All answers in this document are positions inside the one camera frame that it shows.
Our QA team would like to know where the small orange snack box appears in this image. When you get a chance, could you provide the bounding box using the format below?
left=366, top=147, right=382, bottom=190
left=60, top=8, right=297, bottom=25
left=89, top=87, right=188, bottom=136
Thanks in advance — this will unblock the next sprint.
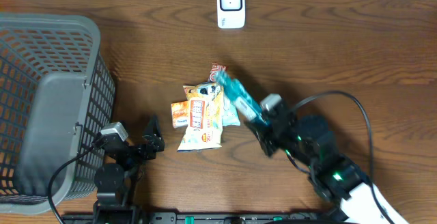
left=171, top=100, right=188, bottom=128

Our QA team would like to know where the yellow red noodle packet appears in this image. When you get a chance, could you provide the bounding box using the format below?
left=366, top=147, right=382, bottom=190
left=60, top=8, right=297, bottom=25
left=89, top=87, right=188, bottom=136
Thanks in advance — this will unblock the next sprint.
left=178, top=83, right=224, bottom=152

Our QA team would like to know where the mint white snack packet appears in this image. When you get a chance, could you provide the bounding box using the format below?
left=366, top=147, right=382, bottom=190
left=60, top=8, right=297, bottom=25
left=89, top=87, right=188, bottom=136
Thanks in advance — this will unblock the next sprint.
left=222, top=96, right=240, bottom=126

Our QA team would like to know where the blue Listerine mouthwash bottle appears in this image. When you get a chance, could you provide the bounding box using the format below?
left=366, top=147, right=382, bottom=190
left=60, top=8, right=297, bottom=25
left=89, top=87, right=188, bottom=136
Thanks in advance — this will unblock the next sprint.
left=215, top=70, right=270, bottom=126

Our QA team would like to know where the red Top chocolate bar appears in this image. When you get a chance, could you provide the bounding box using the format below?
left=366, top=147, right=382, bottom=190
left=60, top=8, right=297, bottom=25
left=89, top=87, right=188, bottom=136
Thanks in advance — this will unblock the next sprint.
left=208, top=63, right=227, bottom=82

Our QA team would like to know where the grey plastic shopping basket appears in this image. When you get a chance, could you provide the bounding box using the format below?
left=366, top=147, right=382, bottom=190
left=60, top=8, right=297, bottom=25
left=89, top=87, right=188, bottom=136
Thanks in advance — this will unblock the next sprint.
left=1, top=13, right=115, bottom=215

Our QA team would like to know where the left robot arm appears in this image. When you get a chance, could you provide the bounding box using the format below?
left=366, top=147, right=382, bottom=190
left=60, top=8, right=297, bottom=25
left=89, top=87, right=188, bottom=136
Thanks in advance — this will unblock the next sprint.
left=92, top=115, right=165, bottom=223

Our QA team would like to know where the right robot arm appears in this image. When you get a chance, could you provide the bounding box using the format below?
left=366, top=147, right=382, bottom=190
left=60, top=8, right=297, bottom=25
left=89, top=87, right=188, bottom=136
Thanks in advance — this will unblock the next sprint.
left=247, top=104, right=406, bottom=223

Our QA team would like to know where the white barcode scanner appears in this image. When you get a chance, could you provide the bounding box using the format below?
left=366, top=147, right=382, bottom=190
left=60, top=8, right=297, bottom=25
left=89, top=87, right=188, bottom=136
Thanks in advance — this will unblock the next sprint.
left=216, top=0, right=246, bottom=29

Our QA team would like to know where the black left camera cable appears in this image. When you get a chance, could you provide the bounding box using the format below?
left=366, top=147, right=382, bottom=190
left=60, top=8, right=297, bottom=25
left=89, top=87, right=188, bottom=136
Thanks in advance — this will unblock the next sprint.
left=46, top=143, right=103, bottom=224

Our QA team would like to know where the black camera cable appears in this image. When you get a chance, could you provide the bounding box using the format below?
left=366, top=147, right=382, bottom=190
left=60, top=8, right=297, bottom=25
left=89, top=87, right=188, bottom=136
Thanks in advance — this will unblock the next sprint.
left=285, top=90, right=397, bottom=224
left=46, top=143, right=103, bottom=224

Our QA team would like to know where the black right camera cable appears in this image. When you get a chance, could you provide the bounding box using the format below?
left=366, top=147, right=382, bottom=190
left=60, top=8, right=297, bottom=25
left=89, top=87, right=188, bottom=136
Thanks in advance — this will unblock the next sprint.
left=285, top=90, right=397, bottom=224

